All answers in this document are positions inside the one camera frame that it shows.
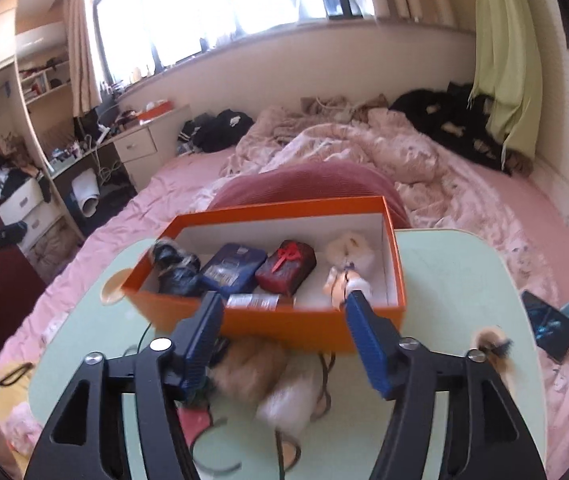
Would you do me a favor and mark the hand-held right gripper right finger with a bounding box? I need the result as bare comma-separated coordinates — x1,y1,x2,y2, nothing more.
344,290,547,480

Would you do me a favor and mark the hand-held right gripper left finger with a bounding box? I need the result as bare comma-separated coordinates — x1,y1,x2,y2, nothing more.
23,290,225,480

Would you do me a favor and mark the brown fluffy ball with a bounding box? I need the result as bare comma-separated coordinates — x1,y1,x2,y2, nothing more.
212,337,287,403

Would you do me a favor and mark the clear plastic bag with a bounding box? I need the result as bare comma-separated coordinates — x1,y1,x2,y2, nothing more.
225,293,281,310

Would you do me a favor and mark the black lace-trimmed pouch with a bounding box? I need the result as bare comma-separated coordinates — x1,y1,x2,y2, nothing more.
152,241,202,297

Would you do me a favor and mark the cream cartoon figurine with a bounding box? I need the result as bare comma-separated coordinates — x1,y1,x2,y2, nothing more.
325,262,372,308

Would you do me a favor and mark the blue tin box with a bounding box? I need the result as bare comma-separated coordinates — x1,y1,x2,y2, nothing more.
199,242,268,295

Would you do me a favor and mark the orange cardboard box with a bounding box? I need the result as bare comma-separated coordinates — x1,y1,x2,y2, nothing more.
122,196,407,356

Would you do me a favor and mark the cream fluffy pompom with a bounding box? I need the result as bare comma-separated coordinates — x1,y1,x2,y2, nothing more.
323,231,376,271

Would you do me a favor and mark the red and black block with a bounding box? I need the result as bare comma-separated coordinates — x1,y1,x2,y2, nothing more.
255,240,317,297

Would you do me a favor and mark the green cartoon-print desktop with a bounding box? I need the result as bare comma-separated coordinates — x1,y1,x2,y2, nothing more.
27,227,547,480

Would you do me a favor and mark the white drawer cabinet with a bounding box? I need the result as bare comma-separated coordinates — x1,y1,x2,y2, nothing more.
0,175,65,256

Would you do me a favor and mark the clothes heap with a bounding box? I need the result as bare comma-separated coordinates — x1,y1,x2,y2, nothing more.
0,135,45,196

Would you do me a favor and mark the white roll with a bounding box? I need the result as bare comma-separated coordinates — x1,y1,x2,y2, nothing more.
72,167,101,216

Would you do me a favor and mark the white shelf unit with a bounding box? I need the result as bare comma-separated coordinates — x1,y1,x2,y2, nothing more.
14,27,105,181

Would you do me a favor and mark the yellow cloth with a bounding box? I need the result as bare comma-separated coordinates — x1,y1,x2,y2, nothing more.
0,360,40,421

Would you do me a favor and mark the white desk with drawers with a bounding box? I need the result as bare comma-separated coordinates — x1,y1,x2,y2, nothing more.
47,104,192,191

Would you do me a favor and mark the mauve pillow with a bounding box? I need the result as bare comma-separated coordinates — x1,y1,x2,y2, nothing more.
212,161,410,228

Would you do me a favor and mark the black smartphone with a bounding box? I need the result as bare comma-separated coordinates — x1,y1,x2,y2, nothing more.
521,290,569,365

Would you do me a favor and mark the small orange box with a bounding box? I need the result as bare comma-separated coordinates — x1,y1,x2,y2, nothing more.
137,101,172,122

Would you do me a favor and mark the pink rose-print blanket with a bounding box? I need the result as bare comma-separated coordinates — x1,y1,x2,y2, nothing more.
4,405,45,456

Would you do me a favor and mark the black striped garment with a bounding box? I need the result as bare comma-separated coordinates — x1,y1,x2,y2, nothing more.
178,109,256,155

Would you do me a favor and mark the black clothes pile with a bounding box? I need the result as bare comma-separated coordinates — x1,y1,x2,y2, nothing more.
389,80,515,176

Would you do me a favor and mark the beige garment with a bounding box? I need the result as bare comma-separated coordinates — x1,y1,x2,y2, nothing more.
300,94,390,123

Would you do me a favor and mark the window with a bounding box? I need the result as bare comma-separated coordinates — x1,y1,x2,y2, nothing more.
92,0,380,76

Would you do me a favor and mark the green hanging cloth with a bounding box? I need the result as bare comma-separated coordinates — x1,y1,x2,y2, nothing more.
469,0,545,158

